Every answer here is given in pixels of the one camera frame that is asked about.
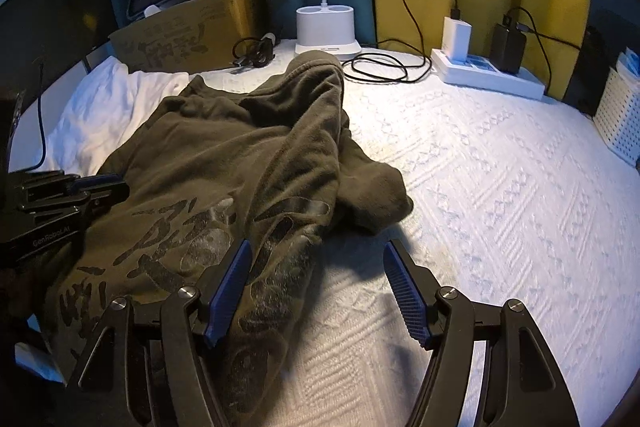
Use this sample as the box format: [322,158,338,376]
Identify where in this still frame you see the olive green printed t-shirt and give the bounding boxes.
[30,50,416,427]

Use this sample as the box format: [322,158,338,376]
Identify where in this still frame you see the black charger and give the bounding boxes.
[490,23,528,75]

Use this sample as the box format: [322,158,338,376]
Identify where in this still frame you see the white cloth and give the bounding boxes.
[10,54,201,180]

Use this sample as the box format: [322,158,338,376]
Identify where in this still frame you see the blue and white packet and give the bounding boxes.
[617,52,640,80]

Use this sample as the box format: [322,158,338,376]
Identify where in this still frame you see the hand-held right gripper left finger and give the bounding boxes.
[65,238,253,427]

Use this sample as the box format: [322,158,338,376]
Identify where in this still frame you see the black charging cable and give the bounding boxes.
[342,0,463,84]
[502,7,583,98]

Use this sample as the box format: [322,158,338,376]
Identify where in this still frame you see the white charger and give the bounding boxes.
[442,17,473,62]

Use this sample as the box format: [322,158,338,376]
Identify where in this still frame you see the black earphones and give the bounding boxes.
[231,32,278,70]

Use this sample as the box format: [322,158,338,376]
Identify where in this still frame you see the brown cardboard box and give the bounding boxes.
[107,0,273,72]

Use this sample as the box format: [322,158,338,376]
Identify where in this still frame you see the black braided cable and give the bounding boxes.
[36,59,50,172]

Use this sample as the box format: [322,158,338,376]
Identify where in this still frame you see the white power strip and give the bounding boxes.
[431,48,546,100]

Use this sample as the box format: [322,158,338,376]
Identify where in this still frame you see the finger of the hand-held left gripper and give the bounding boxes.
[12,172,126,198]
[17,186,132,220]

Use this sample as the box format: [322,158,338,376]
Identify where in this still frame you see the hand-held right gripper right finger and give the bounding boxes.
[382,239,581,427]

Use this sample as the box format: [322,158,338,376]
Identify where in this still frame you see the white plastic basket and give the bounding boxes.
[592,67,640,168]

